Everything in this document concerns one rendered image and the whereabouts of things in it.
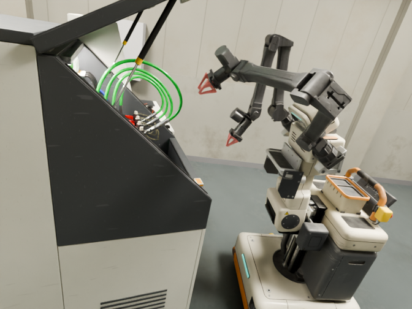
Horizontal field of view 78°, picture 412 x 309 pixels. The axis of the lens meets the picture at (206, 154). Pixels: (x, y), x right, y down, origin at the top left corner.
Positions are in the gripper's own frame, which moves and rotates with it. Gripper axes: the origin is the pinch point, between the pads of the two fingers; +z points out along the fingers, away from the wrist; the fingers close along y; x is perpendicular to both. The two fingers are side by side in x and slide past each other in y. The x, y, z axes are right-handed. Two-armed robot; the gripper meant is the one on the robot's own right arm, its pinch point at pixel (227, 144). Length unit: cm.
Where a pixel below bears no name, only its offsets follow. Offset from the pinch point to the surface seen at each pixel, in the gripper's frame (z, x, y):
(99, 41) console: -7, -87, -5
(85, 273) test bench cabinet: 61, -38, 64
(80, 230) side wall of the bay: 41, -49, 64
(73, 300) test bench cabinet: 76, -36, 65
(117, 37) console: -13, -81, -7
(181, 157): 16.5, -22.1, 14.7
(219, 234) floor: 81, 61, -33
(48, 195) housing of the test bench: 30, -64, 66
